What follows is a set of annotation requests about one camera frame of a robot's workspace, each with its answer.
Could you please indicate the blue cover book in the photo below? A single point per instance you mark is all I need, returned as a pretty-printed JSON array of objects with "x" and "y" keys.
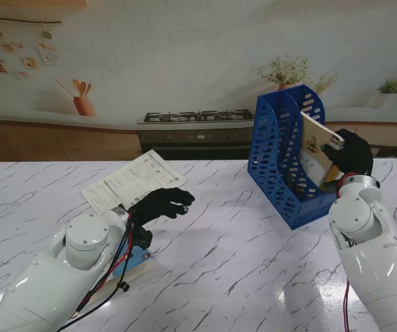
[{"x": 139, "y": 261}]

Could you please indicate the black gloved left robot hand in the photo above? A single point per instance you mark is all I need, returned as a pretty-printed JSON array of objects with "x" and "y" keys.
[{"x": 160, "y": 204}]

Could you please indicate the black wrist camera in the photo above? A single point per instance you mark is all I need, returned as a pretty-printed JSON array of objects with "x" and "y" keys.
[
  {"x": 142, "y": 238},
  {"x": 330, "y": 185}
]

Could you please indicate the white printed paper sheet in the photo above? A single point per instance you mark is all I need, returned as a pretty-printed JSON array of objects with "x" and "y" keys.
[{"x": 133, "y": 180}]

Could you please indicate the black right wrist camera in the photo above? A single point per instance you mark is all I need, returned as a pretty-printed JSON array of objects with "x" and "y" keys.
[{"x": 330, "y": 185}]

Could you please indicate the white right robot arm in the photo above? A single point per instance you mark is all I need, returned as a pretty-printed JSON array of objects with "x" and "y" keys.
[{"x": 375, "y": 259}]

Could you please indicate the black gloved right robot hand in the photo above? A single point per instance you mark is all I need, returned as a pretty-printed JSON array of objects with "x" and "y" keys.
[{"x": 354, "y": 155}]

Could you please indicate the yellow cover book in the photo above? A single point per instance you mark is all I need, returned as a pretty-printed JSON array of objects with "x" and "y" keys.
[{"x": 331, "y": 174}]

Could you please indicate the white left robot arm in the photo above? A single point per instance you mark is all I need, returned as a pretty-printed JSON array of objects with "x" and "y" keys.
[{"x": 46, "y": 283}]

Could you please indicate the large illustrated picture book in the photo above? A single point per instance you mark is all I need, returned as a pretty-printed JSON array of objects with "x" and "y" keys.
[{"x": 184, "y": 69}]

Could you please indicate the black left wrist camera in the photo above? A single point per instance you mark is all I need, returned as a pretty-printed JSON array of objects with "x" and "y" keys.
[{"x": 142, "y": 238}]

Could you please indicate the blue perforated plastic file rack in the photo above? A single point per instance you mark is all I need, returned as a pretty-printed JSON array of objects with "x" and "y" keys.
[{"x": 274, "y": 166}]

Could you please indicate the beige Little Prince book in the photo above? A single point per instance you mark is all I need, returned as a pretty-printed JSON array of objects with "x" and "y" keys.
[{"x": 312, "y": 145}]

